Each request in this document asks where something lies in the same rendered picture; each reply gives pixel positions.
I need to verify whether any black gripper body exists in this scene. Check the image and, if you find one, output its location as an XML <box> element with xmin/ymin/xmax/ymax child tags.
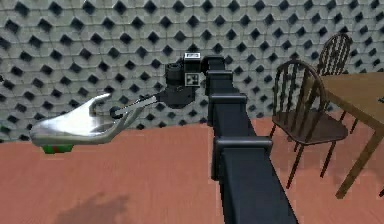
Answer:
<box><xmin>155</xmin><ymin>58</ymin><xmax>198</xmax><ymax>110</ymax></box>

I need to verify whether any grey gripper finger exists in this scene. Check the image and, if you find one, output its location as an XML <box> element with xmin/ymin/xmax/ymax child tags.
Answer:
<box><xmin>109</xmin><ymin>94</ymin><xmax>159</xmax><ymax>120</ymax></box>

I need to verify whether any silver statue with green base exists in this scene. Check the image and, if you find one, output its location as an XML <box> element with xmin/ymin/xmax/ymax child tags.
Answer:
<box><xmin>29</xmin><ymin>93</ymin><xmax>145</xmax><ymax>155</ymax></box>

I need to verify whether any dark wooden spindle chair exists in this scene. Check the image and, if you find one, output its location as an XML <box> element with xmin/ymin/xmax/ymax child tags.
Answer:
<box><xmin>315</xmin><ymin>32</ymin><xmax>360</xmax><ymax>135</ymax></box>
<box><xmin>269</xmin><ymin>59</ymin><xmax>349</xmax><ymax>190</ymax></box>

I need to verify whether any brown wooden table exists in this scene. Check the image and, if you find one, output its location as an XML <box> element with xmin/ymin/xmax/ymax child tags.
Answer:
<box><xmin>319</xmin><ymin>71</ymin><xmax>384</xmax><ymax>200</ymax></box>

